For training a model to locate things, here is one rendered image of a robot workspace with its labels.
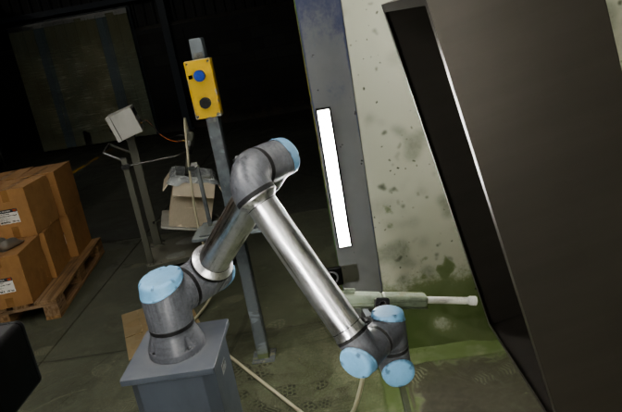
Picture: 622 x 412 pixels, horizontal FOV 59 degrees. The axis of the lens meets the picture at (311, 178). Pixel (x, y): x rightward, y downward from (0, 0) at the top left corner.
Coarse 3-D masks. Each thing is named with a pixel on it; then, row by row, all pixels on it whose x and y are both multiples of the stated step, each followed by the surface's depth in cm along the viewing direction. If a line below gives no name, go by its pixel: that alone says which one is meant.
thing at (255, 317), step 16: (192, 48) 245; (208, 128) 254; (224, 144) 258; (224, 160) 258; (224, 176) 261; (224, 192) 263; (240, 256) 271; (240, 272) 274; (256, 304) 278; (256, 320) 281; (256, 336) 283; (256, 352) 286
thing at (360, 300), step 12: (348, 288) 183; (348, 300) 181; (360, 300) 181; (372, 300) 182; (396, 300) 183; (408, 300) 183; (420, 300) 184; (432, 300) 186; (444, 300) 186; (456, 300) 187; (468, 300) 187
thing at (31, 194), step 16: (32, 176) 422; (0, 192) 388; (16, 192) 388; (32, 192) 400; (48, 192) 423; (0, 208) 391; (16, 208) 391; (32, 208) 396; (48, 208) 419; (0, 224) 394; (16, 224) 394; (32, 224) 395; (48, 224) 414
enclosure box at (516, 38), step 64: (448, 0) 114; (512, 0) 114; (576, 0) 114; (448, 64) 117; (512, 64) 117; (576, 64) 118; (448, 128) 182; (512, 128) 121; (576, 128) 121; (448, 192) 188; (512, 192) 125; (576, 192) 125; (512, 256) 129; (576, 256) 130; (512, 320) 199; (576, 320) 134; (576, 384) 139
